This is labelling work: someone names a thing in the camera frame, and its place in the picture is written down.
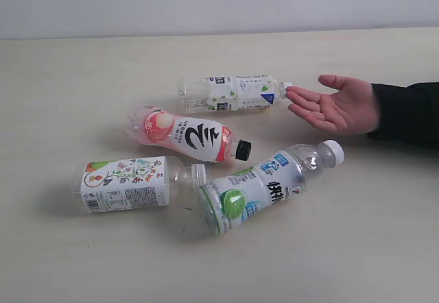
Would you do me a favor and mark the person's open hand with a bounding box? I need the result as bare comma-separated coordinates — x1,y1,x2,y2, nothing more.
285,75,380,135

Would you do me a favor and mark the Suntory oolong tea bottle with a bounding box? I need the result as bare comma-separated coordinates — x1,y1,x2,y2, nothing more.
178,75,293,114

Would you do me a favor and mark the green lime label bottle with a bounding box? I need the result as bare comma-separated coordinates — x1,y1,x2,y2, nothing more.
198,140,344,236

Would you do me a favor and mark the pink peach soda bottle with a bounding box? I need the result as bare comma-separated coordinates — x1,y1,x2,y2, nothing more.
127,106,252,162

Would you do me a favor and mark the floral label clear bottle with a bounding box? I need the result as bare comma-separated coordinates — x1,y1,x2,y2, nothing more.
71,156,206,214

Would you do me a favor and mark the black sleeved forearm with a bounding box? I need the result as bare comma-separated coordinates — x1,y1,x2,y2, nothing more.
368,82,438,147

